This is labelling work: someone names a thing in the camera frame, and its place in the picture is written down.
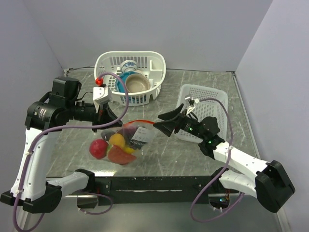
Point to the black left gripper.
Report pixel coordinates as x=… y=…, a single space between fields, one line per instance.
x=106 y=116

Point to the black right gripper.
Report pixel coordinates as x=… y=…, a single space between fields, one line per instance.
x=167 y=127

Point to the dark fake grapes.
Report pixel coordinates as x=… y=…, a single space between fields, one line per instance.
x=127 y=132

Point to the red fake apple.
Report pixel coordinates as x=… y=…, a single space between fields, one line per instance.
x=98 y=148

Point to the clear zip top bag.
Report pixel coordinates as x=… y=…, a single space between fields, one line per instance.
x=145 y=133

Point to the fake watermelon slice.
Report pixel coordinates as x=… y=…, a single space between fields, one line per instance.
x=119 y=156

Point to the small yellow fake fruit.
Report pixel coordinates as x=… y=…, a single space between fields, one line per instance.
x=129 y=150

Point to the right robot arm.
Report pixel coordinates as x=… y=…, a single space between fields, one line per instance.
x=267 y=181

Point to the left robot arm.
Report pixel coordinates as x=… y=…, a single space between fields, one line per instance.
x=44 y=122

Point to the blue plate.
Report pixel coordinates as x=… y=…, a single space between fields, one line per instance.
x=119 y=87

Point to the beige ceramic bowl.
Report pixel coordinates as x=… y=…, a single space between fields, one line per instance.
x=137 y=83

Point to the white perforated plastic basket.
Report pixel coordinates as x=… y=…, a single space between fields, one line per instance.
x=205 y=108

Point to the blue white porcelain bowl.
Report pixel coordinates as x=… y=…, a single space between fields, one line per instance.
x=128 y=66

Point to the white dish rack basket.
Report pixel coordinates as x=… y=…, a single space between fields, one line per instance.
x=142 y=72

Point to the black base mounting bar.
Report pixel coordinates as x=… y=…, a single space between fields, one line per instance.
x=151 y=189

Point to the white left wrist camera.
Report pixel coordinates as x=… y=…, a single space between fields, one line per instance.
x=101 y=95

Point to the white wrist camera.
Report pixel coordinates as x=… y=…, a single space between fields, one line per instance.
x=191 y=104
x=101 y=95

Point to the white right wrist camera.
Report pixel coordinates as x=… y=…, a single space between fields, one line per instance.
x=191 y=104

